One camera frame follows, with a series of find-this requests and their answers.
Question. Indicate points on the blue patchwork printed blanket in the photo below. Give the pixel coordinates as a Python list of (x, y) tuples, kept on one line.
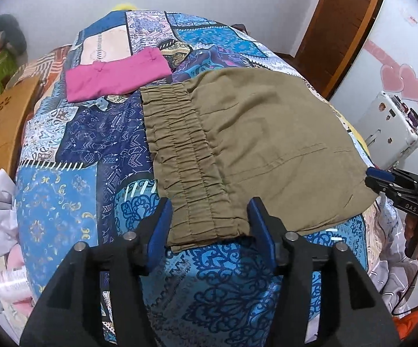
[(78, 188)]

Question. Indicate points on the pink folded garment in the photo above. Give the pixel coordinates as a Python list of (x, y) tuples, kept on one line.
[(116, 76)]

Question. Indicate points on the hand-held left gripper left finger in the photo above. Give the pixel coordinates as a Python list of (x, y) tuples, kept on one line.
[(159, 226)]

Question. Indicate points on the wooden carved side table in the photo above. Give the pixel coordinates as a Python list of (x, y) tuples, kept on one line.
[(2, 123)]

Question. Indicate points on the white grey patterned bedsheet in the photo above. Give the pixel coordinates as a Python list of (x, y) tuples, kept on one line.
[(388, 256)]

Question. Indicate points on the yellow plush object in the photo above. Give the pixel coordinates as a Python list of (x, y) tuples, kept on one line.
[(124, 6)]

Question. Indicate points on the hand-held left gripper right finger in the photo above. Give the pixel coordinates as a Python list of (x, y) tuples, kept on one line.
[(262, 224)]

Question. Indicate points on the white wardrobe with pink hearts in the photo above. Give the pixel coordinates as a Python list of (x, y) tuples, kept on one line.
[(400, 54)]

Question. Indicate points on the orange striped cloth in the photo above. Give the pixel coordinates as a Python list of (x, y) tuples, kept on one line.
[(49, 67)]

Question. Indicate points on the white box device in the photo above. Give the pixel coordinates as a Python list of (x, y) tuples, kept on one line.
[(388, 130)]

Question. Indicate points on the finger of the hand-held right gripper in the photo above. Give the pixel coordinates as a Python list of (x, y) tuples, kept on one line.
[(377, 185), (378, 172)]

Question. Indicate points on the brown wooden door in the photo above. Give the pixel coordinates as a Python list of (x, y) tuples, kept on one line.
[(343, 25)]

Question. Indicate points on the olive green pants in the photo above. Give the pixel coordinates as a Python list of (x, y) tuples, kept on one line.
[(259, 133)]

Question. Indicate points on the dark green plush toy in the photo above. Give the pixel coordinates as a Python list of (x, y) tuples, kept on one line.
[(4, 32)]

